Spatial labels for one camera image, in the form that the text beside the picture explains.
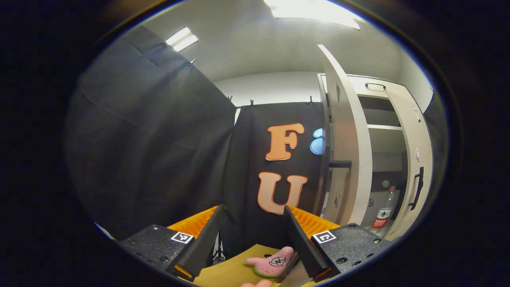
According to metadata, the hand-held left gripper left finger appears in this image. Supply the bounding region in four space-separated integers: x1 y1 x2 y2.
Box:
116 204 224 281

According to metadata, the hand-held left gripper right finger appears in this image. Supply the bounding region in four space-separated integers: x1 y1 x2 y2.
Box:
284 205 393 283

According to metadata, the clear red label water bottle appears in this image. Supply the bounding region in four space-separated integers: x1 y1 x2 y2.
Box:
370 185 399 238

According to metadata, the white cabinet door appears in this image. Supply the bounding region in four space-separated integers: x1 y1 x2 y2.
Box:
317 44 373 226
384 86 434 242

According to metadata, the pink starfish plush toy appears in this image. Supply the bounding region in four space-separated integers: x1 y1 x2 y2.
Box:
246 246 297 277

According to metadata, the black backdrop cloth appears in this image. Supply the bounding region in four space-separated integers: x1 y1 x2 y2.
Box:
64 26 331 256

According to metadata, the white storage cabinet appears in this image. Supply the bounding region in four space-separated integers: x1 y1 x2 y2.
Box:
317 74 435 242

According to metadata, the white cabinet drawer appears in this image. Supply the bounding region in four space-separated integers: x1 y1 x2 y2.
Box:
321 74 403 100

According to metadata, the ceiling light panel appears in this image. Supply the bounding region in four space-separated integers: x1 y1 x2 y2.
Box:
165 27 199 52
263 0 361 30

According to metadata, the black door handle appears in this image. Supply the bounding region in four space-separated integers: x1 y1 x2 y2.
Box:
325 157 353 170
408 167 425 211

